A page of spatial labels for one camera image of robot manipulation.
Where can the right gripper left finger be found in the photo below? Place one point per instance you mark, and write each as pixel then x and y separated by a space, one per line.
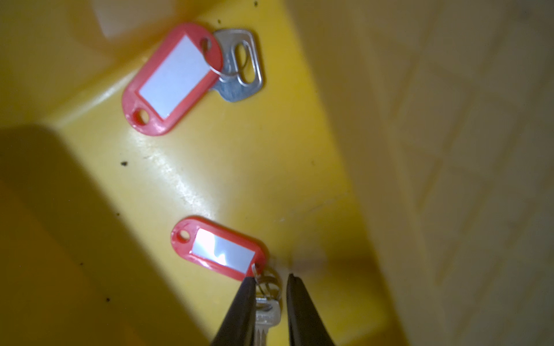
pixel 238 326

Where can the red tag key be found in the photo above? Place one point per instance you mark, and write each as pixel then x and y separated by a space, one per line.
pixel 189 62
pixel 231 254

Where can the yellow drawer cabinet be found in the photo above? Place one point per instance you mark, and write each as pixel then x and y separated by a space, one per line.
pixel 443 114

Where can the yellow top drawer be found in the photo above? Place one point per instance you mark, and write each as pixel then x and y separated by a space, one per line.
pixel 88 203

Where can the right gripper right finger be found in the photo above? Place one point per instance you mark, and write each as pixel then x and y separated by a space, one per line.
pixel 304 322

